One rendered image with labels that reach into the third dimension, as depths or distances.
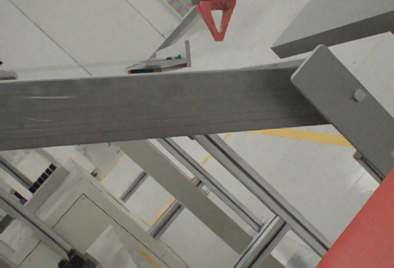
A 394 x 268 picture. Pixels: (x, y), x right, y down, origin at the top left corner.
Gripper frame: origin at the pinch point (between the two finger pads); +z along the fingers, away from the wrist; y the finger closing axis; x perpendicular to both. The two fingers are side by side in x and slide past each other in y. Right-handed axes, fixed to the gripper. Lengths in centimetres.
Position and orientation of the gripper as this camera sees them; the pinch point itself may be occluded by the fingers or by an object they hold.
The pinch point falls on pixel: (218, 36)
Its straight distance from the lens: 108.3
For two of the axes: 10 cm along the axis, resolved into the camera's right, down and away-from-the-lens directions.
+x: 9.6, -1.1, 2.7
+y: 2.8, 0.5, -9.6
